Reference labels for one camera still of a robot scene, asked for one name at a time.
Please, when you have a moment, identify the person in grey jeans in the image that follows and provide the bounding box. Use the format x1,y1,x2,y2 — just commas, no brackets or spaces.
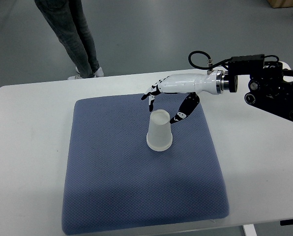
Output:
35,0,104,80

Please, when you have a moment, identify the blue grey fabric cushion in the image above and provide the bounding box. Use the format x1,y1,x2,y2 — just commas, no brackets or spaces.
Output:
62,94,229,235

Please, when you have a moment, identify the white paper cup on cushion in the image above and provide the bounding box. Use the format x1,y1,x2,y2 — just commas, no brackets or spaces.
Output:
146,109,173,151

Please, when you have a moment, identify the black table control panel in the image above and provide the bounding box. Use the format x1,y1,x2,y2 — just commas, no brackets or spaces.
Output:
280,219,293,226

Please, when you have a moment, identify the wooden box in corner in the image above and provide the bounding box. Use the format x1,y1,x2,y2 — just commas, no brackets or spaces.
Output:
267,0,293,8

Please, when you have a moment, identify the white table leg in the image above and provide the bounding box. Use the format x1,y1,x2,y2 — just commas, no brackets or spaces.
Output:
242,224,257,236

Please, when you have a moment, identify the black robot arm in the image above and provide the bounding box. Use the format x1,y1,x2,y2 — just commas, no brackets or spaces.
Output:
222,54,293,122

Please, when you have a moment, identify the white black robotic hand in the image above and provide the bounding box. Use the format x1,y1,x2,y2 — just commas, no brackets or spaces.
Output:
141,70,225,124

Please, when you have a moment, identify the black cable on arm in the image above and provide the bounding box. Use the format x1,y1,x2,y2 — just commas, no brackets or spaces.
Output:
188,50,230,74

